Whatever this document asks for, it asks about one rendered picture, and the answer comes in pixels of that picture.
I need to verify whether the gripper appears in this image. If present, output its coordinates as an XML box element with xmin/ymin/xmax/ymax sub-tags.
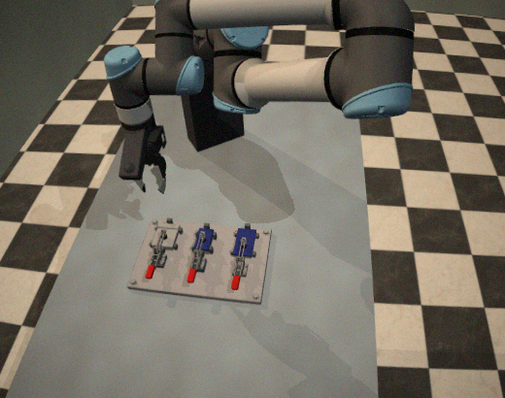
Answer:
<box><xmin>121</xmin><ymin>112</ymin><xmax>167</xmax><ymax>194</ymax></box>

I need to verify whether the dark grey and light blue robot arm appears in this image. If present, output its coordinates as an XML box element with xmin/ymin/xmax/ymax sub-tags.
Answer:
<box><xmin>104</xmin><ymin>0</ymin><xmax>415</xmax><ymax>125</ymax></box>

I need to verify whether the grey toggle clamp with red handle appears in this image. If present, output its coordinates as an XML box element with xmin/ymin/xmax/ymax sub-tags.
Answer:
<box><xmin>231</xmin><ymin>237</ymin><xmax>248</xmax><ymax>290</ymax></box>

